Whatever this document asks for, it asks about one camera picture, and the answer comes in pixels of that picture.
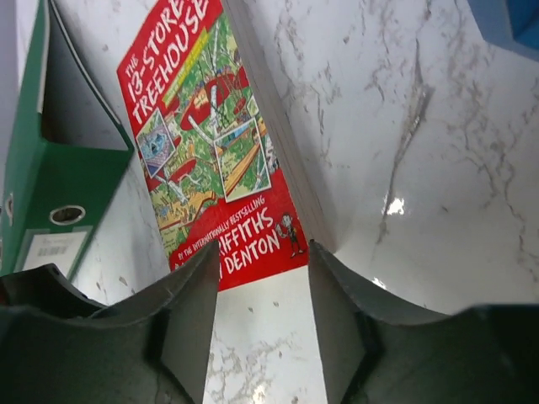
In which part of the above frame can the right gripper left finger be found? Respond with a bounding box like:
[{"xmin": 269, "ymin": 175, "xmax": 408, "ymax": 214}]
[{"xmin": 1, "ymin": 242, "xmax": 219, "ymax": 403}]

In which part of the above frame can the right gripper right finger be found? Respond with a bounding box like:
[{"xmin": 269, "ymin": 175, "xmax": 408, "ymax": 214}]
[{"xmin": 308, "ymin": 242, "xmax": 538, "ymax": 403}]

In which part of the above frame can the red Treehouse book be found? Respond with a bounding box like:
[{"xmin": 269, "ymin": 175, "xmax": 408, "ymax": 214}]
[{"xmin": 117, "ymin": 1, "xmax": 331, "ymax": 290}]

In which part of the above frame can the green lever arch binder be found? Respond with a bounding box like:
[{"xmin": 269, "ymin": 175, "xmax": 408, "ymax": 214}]
[{"xmin": 1, "ymin": 1, "xmax": 134, "ymax": 278}]

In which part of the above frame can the colourful wooden bookshelf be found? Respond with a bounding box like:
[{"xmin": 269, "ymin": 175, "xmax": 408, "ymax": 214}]
[{"xmin": 467, "ymin": 0, "xmax": 538, "ymax": 61}]

